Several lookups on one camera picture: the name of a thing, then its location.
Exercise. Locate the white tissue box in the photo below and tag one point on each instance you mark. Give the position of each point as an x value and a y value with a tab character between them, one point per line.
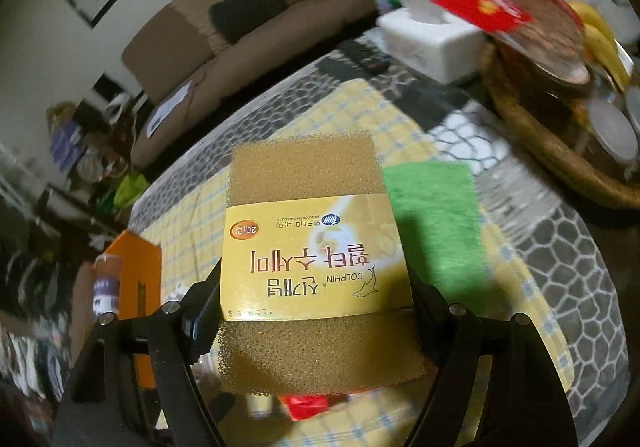
440	47

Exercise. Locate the clear plastic bag red label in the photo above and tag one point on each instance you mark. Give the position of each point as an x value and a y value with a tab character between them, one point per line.
480	9

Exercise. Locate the red orange snack packet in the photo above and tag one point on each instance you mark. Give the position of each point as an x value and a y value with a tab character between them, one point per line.
305	407

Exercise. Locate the brown jar with purple label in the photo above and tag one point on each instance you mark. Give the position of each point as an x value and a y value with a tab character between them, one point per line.
106	292

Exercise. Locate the orange cardboard box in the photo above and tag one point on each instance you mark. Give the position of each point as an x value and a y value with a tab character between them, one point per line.
135	267

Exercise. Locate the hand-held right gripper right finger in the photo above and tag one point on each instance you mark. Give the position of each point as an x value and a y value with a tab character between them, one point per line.
450	342

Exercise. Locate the rack of dark clothes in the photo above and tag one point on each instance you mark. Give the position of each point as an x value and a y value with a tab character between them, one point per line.
30	307

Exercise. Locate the yellow banana bunch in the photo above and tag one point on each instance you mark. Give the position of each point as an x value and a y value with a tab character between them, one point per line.
602	44

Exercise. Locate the white paper sheet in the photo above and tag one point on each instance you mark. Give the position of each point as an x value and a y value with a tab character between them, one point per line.
167	109

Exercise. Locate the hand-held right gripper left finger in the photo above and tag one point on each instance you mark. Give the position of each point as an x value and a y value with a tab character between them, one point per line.
202	323

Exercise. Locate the wicker basket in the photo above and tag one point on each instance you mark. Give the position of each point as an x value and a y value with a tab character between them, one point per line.
540	137

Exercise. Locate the glass jar with grey lid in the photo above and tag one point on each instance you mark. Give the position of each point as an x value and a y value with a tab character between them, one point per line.
612	127

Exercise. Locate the black cushion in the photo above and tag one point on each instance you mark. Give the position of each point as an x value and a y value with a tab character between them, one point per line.
247	12

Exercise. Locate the cluttered storage shelf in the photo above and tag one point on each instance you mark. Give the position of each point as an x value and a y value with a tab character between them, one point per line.
80	142

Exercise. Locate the bright green bag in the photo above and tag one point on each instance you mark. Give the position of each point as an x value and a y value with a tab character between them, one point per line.
130	189

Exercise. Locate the brown sofa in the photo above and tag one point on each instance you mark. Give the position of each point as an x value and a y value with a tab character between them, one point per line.
200	47

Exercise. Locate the green scouring pad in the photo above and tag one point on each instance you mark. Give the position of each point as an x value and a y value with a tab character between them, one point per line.
435	207

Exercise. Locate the black remote control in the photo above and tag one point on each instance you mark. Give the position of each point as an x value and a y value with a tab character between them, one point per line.
367	58

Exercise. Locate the yellow checked cloth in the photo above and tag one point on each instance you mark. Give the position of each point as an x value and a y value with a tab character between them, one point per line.
350	112

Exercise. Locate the yellow sponge with paper label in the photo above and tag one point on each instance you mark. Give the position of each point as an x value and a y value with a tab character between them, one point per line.
310	247

